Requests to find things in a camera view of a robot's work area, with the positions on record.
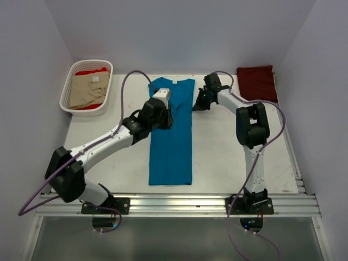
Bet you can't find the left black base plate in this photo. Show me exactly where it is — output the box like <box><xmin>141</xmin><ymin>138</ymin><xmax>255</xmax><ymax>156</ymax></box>
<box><xmin>81</xmin><ymin>197</ymin><xmax>131</xmax><ymax>215</ymax></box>

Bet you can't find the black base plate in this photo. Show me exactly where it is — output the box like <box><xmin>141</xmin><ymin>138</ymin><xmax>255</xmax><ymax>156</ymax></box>
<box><xmin>81</xmin><ymin>197</ymin><xmax>131</xmax><ymax>215</ymax></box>
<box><xmin>225</xmin><ymin>194</ymin><xmax>275</xmax><ymax>215</ymax></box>

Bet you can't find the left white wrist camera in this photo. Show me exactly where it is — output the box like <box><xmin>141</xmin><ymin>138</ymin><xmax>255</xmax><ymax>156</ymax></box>
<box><xmin>152</xmin><ymin>88</ymin><xmax>171</xmax><ymax>108</ymax></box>

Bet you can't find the beige shirt in basket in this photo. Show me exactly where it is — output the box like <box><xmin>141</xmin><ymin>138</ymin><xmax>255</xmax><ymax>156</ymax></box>
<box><xmin>68</xmin><ymin>72</ymin><xmax>111</xmax><ymax>110</ymax></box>

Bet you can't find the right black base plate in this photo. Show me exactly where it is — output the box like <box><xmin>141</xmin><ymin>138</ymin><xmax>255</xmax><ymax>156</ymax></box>
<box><xmin>225</xmin><ymin>194</ymin><xmax>275</xmax><ymax>215</ymax></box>

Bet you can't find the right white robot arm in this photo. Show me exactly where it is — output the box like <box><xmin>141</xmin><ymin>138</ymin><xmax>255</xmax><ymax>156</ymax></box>
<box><xmin>193</xmin><ymin>73</ymin><xmax>270</xmax><ymax>214</ymax></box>

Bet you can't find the white plastic basket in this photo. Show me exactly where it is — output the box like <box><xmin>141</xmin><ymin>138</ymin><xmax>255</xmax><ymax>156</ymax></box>
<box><xmin>59</xmin><ymin>59</ymin><xmax>113</xmax><ymax>117</ymax></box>

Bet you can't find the blue t shirt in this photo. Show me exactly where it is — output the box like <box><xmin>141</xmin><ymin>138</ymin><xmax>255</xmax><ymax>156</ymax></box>
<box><xmin>148</xmin><ymin>77</ymin><xmax>195</xmax><ymax>185</ymax></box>

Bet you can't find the aluminium mounting rail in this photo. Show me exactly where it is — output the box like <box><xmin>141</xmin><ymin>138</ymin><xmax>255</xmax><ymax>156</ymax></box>
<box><xmin>34</xmin><ymin>192</ymin><xmax>323</xmax><ymax>218</ymax></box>

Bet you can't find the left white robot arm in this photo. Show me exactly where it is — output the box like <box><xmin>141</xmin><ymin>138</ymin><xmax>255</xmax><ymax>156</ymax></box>
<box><xmin>45</xmin><ymin>98</ymin><xmax>173</xmax><ymax>214</ymax></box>

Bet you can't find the folded dark red shirt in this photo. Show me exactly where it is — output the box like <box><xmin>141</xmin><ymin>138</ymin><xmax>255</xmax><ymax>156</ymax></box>
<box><xmin>237</xmin><ymin>65</ymin><xmax>278</xmax><ymax>103</ymax></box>

